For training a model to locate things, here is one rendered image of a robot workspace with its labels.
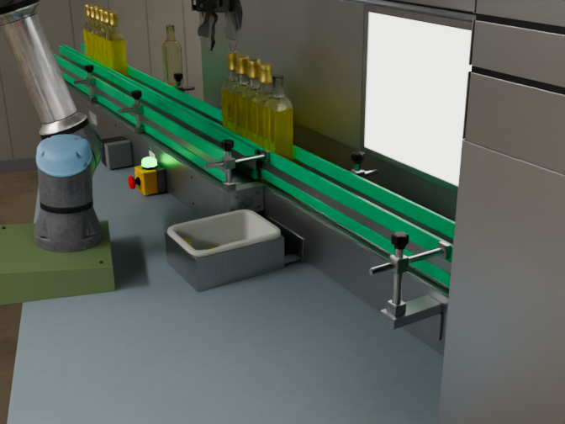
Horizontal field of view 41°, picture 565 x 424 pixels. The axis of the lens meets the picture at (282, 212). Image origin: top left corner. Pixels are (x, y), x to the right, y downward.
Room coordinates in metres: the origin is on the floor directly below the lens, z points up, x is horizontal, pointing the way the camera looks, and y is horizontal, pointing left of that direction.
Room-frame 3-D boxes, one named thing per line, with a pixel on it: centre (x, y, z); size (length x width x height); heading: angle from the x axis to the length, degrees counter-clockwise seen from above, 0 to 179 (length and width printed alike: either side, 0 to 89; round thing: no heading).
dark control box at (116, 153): (2.29, 0.53, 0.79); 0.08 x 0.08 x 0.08; 31
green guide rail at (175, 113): (2.53, 0.51, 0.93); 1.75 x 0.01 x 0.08; 31
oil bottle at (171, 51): (2.63, 0.38, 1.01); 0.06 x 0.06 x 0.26; 26
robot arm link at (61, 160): (1.59, 0.48, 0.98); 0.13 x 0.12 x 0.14; 5
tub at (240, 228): (1.57, 0.13, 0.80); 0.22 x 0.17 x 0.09; 121
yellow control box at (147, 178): (2.05, 0.38, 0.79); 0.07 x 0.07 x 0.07; 31
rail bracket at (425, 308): (1.17, -0.22, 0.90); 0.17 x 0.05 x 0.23; 121
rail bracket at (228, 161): (1.72, 0.11, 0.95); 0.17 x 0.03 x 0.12; 121
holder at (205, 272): (1.58, 0.11, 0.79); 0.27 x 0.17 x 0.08; 121
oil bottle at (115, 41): (2.82, 0.61, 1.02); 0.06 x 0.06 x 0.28; 31
